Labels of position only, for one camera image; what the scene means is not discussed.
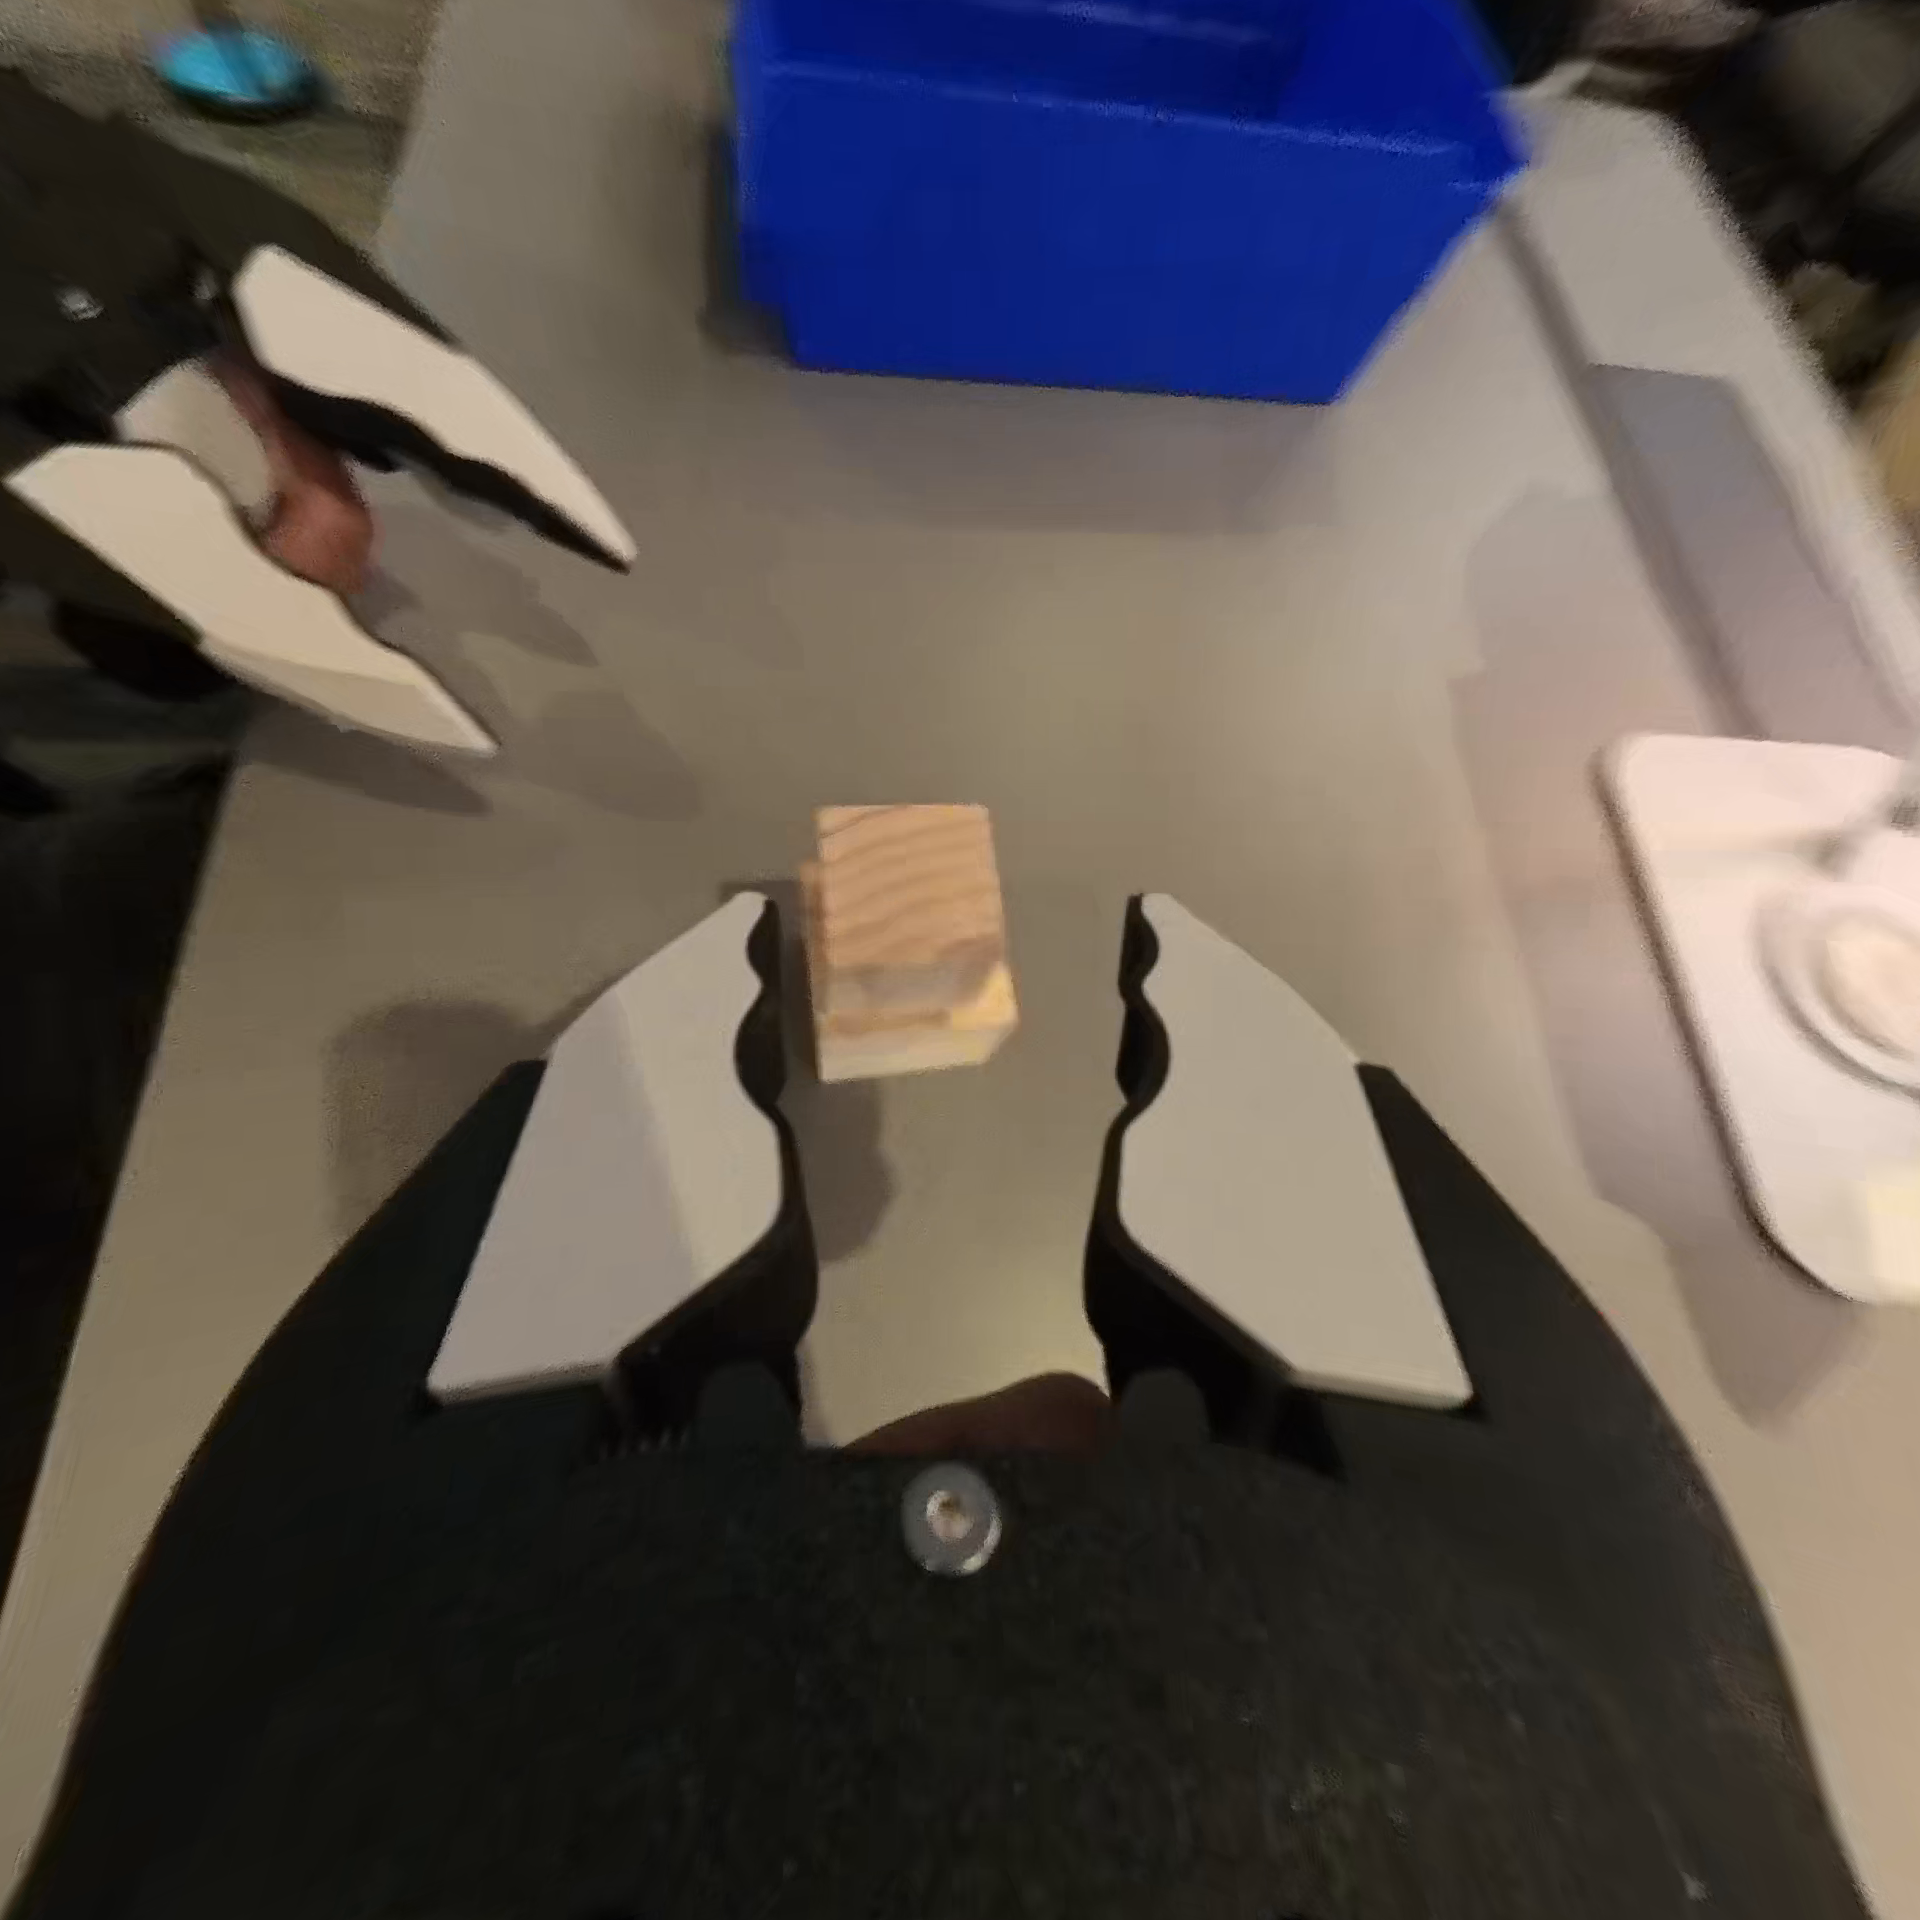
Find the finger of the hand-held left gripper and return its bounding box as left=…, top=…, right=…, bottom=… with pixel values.
left=231, top=246, right=634, bottom=576
left=6, top=358, right=501, bottom=757

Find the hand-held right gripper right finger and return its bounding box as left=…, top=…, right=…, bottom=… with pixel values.
left=1082, top=891, right=1474, bottom=1464

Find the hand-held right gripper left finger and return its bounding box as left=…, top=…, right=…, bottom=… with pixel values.
left=428, top=891, right=817, bottom=1448

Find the large ring-grained wooden cube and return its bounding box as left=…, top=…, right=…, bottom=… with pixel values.
left=800, top=856, right=1018, bottom=1086

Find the person's left hand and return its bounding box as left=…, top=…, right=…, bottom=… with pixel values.
left=240, top=435, right=377, bottom=595

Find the teal round object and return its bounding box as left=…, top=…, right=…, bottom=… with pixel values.
left=151, top=29, right=325, bottom=114

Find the white document stand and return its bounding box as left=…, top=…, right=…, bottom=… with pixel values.
left=1593, top=731, right=1920, bottom=1306

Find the blue plastic bin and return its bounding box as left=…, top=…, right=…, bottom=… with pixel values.
left=729, top=0, right=1532, bottom=407

